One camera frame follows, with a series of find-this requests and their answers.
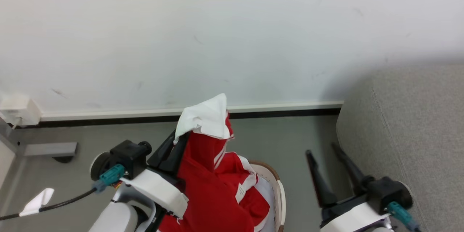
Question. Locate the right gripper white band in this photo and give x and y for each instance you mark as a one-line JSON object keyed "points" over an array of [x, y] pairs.
{"points": [[348, 217]]}

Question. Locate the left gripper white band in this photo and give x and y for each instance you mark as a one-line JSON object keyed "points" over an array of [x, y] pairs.
{"points": [[156, 188]]}

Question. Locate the red and white jersey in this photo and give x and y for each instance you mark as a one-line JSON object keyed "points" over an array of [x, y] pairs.
{"points": [[206, 188]]}

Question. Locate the white laundry basket brown rim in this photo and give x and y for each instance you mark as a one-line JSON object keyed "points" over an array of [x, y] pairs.
{"points": [[281, 195]]}

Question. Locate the grey fabric sofa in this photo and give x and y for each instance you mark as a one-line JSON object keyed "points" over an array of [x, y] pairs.
{"points": [[409, 134]]}

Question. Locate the white and black baseboard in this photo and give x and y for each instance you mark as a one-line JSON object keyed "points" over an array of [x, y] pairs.
{"points": [[272, 110]]}

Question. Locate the grey metal table leg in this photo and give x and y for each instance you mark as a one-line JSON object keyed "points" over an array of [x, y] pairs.
{"points": [[47, 149]]}

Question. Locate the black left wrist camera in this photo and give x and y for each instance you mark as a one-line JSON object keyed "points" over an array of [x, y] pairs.
{"points": [[130, 157]]}

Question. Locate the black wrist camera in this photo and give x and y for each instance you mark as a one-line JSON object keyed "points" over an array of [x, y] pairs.
{"points": [[130, 157], [389, 192]]}

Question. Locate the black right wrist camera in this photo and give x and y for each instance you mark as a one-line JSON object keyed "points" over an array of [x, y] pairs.
{"points": [[389, 192]]}

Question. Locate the teal left camera connector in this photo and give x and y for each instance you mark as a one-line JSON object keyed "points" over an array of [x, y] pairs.
{"points": [[110, 177]]}

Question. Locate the teal camera connector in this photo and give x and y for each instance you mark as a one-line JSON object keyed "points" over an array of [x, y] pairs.
{"points": [[110, 177], [402, 215]]}

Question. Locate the teal right camera connector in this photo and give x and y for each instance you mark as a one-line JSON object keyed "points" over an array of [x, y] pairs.
{"points": [[402, 215]]}

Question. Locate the white wall box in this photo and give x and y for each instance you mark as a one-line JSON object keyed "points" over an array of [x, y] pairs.
{"points": [[20, 110]]}

